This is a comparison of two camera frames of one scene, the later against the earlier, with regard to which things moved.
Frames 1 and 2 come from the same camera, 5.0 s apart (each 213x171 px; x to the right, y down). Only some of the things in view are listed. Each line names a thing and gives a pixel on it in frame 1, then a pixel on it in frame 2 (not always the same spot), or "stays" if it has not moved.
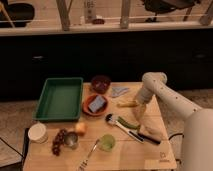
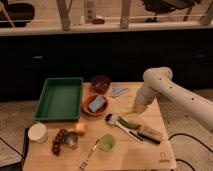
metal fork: [85, 162] stays
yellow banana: [127, 104] → [127, 111]
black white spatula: [131, 133] stays
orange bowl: [89, 111] stays
